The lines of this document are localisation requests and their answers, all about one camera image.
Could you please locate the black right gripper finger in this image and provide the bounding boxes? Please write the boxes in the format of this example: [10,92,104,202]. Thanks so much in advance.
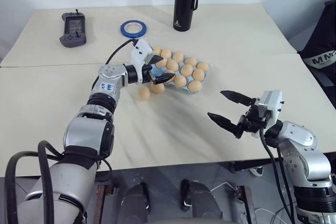
[220,90,255,107]
[207,112,242,138]

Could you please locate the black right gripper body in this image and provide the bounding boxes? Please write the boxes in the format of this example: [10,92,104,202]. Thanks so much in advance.
[235,98,271,140]

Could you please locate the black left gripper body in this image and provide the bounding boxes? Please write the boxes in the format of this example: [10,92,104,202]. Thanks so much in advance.
[142,58,156,85]

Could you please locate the blue egg carton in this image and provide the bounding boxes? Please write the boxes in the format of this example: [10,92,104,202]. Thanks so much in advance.
[151,47,211,95]

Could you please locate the blue tape roll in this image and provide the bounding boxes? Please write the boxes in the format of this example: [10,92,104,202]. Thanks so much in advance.
[120,19,149,37]

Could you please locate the white shoe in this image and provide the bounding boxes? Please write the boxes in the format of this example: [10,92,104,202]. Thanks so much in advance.
[248,166,265,178]

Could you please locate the black insulated bottle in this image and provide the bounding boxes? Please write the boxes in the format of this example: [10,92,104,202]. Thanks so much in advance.
[172,0,203,32]

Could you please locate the dark rounded shape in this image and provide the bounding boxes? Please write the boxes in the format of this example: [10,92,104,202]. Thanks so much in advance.
[121,182,151,224]
[180,179,224,224]

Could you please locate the grey handheld controller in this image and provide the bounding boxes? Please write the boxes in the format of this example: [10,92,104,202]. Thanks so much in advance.
[58,8,88,48]

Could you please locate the black chair with white letters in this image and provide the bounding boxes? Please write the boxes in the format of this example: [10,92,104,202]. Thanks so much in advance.
[296,0,336,87]

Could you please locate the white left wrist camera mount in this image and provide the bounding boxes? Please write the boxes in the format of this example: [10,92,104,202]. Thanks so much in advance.
[130,39,155,85]

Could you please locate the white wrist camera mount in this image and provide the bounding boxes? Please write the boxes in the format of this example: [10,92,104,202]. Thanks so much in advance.
[252,89,285,138]
[130,39,155,85]

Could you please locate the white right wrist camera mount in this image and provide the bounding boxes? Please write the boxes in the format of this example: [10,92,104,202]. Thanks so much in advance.
[252,89,285,138]

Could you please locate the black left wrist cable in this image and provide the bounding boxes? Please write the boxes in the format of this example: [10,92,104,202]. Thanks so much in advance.
[91,39,139,91]

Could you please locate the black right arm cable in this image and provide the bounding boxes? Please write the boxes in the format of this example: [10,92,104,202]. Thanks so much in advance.
[258,126,299,209]

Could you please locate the thin white cable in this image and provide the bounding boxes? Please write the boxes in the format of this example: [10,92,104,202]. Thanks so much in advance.
[209,181,299,224]

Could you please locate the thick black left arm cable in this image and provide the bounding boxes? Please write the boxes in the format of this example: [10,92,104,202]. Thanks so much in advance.
[4,140,114,224]

